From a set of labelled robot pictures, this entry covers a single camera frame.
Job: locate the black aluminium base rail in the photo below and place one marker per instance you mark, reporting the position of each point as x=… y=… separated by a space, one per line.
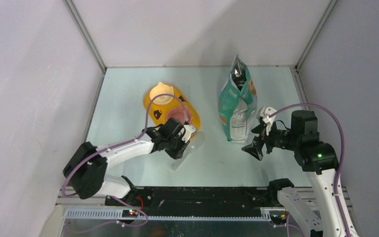
x=180 y=203

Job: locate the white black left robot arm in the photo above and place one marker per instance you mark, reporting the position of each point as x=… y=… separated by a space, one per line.
x=87 y=170

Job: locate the clear plastic food scoop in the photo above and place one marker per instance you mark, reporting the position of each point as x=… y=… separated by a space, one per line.
x=194 y=144

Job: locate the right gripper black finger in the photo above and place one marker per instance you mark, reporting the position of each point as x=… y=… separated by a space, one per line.
x=254 y=149
x=259 y=129

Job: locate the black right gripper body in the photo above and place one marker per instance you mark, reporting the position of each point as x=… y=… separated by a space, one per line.
x=270 y=140

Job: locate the right controller board with LEDs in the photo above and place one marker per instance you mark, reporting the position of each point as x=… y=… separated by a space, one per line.
x=278 y=220

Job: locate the cream paw print bowl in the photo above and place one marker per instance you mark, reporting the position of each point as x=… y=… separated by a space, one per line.
x=161 y=94

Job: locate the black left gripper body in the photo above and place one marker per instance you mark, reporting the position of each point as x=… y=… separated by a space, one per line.
x=175 y=145

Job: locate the pink cat ear bowl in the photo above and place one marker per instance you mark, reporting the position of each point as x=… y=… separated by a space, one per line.
x=178 y=114

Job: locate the left controller board with LEDs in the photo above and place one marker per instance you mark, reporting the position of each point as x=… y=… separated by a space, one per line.
x=130 y=213

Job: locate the green white pet food bag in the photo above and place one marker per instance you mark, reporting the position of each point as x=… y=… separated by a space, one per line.
x=237 y=102

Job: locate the controller board with leds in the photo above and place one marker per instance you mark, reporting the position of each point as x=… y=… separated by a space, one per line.
x=130 y=213
x=278 y=220

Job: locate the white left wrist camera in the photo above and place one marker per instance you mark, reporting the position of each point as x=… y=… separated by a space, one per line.
x=187 y=132

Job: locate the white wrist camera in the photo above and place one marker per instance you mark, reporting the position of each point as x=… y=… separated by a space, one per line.
x=187 y=132
x=264 y=115

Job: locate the yellow double bowl feeder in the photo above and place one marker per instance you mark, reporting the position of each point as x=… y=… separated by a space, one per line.
x=158 y=113

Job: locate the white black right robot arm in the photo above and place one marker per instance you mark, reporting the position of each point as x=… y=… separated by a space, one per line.
x=320 y=164

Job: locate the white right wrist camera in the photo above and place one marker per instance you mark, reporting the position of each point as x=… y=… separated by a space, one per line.
x=264 y=115

